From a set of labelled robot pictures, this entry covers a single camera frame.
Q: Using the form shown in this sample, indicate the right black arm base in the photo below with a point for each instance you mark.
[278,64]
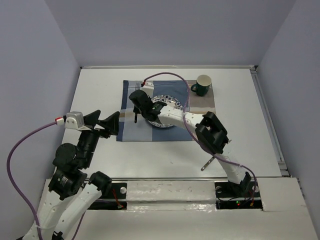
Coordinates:
[227,199]

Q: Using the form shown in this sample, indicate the blue floral ceramic plate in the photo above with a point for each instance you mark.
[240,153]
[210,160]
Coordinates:
[170,101]

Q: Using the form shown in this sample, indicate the blue beige plaid cloth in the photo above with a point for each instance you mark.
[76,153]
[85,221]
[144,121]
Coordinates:
[142,130]

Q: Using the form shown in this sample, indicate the silver table knife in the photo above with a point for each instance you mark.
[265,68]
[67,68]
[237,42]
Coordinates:
[207,163]

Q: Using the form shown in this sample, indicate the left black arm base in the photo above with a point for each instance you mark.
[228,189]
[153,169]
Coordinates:
[114,200]

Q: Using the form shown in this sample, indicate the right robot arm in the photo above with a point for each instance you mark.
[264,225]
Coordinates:
[207,130]

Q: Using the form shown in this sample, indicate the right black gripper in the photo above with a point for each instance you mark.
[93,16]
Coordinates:
[136,110]

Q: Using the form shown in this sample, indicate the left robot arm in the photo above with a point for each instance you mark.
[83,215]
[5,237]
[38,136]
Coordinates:
[68,195]

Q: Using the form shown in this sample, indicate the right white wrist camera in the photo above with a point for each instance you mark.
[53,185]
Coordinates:
[148,88]

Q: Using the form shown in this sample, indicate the dark teal cup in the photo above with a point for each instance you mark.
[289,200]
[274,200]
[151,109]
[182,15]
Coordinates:
[202,85]

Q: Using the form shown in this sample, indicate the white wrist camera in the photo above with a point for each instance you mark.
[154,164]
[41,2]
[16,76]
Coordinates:
[72,120]
[148,88]

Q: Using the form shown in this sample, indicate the silver fork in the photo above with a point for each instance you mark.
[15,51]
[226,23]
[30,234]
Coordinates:
[135,116]

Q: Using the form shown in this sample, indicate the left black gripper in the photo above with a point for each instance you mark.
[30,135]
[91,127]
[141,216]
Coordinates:
[111,122]

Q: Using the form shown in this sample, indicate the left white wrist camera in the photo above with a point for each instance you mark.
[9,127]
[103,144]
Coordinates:
[72,120]

